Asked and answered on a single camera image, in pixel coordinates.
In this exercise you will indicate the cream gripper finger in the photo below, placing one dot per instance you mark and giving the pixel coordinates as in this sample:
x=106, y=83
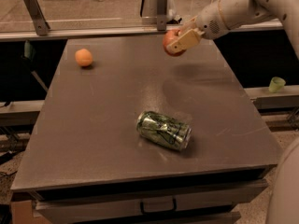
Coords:
x=184, y=40
x=188, y=26

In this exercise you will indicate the red apple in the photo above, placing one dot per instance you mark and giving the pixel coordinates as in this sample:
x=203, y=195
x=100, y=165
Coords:
x=169, y=37

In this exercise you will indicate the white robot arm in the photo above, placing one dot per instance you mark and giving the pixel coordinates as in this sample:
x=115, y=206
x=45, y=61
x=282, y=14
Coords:
x=223, y=16

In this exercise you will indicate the metal railing bar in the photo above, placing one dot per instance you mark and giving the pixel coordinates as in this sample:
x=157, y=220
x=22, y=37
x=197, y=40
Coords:
x=124, y=31

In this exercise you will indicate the green soda can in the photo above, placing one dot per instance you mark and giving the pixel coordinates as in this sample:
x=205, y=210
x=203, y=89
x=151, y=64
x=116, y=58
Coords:
x=163, y=130

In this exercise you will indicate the small green cup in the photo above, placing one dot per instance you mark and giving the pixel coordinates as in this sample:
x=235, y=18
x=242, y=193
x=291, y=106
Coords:
x=276, y=84

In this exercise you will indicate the orange fruit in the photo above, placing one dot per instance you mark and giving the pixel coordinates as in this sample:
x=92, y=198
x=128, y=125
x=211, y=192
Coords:
x=83, y=57

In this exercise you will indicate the middle metal bracket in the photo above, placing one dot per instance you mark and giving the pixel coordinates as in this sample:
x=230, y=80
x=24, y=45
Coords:
x=161, y=10

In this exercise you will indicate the metal bracket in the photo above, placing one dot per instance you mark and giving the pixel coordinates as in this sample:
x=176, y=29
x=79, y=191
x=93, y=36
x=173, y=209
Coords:
x=161, y=10
x=41, y=26

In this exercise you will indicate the left metal bracket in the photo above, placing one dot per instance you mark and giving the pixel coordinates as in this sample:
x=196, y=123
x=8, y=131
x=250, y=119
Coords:
x=41, y=26

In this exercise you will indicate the grey drawer with handle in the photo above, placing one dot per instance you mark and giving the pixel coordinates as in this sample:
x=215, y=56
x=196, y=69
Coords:
x=212, y=204

